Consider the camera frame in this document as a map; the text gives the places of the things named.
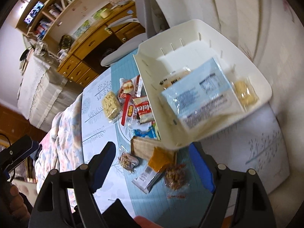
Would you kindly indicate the white snack wrapper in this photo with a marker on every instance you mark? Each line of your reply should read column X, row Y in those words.
column 146, row 179

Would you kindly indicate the white lace cloth cover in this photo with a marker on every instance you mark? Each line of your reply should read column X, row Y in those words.
column 44, row 92

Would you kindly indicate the strawberry cake snack packet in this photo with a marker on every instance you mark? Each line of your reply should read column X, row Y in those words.
column 130, row 86

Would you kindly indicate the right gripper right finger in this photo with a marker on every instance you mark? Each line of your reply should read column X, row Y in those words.
column 252, row 207

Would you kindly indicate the blue snack packet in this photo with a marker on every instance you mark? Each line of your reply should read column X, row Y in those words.
column 149, row 133

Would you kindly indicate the teal white patterned tablecloth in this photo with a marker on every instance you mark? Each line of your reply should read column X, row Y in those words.
column 255, row 142

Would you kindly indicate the white plastic storage bin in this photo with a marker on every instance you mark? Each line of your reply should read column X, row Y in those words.
column 169, row 56

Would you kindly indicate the red candy bar wrapper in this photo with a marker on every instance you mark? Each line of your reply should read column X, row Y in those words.
column 127, row 109

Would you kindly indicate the nut snack clear packet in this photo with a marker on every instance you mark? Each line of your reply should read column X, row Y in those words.
column 175, row 177

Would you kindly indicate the wooden bookshelf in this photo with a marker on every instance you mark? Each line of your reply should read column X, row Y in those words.
column 63, row 17

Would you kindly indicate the small television screen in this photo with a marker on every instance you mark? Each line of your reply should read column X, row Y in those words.
column 33, row 13

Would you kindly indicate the grey office chair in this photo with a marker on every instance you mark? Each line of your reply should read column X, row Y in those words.
column 148, row 22

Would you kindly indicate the orange snack packet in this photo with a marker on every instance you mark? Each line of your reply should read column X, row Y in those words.
column 161, row 159

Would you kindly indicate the person's left hand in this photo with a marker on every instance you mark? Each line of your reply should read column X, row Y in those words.
column 14, row 202

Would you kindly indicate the white sofa cover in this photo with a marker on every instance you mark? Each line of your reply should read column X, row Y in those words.
column 270, row 33

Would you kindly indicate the small peanut packet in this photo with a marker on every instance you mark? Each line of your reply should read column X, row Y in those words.
column 128, row 162

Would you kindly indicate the floral pastel blanket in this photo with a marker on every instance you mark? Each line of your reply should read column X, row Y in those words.
column 62, row 146

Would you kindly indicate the clear bag crumbly snack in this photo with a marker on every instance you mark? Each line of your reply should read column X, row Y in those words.
column 245, row 93

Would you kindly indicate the large clear cracker bag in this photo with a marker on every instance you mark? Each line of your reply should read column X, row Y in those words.
column 201, row 98

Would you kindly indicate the red white cookie packet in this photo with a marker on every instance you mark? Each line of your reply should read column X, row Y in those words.
column 144, row 110

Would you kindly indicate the wooden desk with drawers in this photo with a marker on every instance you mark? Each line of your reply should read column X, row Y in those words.
column 83, row 62

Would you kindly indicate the square cracker snack pack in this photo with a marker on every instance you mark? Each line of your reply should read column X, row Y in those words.
column 111, row 106

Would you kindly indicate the brown cracker pack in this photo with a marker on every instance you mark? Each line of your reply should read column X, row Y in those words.
column 142, row 147

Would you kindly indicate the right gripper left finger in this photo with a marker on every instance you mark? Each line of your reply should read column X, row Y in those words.
column 52, row 207

